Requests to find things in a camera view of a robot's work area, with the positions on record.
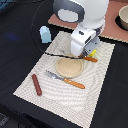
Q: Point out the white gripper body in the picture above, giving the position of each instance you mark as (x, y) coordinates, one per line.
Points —
(84, 41)

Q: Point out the light blue cup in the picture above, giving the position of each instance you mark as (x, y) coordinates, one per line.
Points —
(45, 34)

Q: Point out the brown toy sausage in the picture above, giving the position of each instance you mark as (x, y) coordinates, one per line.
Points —
(36, 84)

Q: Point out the yellow butter box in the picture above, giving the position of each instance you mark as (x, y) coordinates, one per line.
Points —
(92, 53)

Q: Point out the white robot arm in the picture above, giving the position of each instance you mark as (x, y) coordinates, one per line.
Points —
(90, 18)

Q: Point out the pink toy stove board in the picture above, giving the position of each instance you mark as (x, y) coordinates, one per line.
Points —
(111, 30)

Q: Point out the round tan plate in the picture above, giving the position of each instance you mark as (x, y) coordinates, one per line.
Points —
(69, 68)

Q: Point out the beige bowl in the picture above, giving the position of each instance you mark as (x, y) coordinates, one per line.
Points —
(123, 14)

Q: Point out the beige woven placemat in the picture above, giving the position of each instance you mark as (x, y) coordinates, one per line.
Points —
(72, 103)

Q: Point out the knife with orange handle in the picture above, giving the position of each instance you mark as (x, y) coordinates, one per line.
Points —
(90, 59)

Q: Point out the fork with orange handle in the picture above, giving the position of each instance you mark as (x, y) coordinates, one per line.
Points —
(66, 80)

